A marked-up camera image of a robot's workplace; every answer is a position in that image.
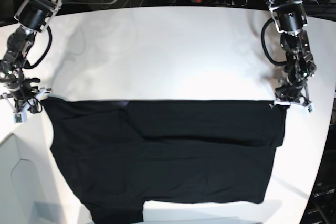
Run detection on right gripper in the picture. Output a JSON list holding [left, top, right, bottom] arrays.
[[1, 78, 52, 114]]

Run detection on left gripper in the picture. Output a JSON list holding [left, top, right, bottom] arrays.
[[269, 82, 312, 109]]

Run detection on black T-shirt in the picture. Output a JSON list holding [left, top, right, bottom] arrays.
[[42, 98, 287, 223]]

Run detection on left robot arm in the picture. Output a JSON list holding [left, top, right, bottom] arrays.
[[261, 0, 316, 113]]

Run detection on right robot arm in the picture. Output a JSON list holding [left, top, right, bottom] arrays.
[[1, 0, 63, 122]]

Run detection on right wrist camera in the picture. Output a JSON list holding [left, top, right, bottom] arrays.
[[13, 111, 27, 124]]

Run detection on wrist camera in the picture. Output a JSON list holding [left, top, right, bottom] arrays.
[[13, 111, 27, 124], [302, 103, 314, 115]]

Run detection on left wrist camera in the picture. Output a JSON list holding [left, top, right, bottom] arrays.
[[302, 103, 314, 115]]

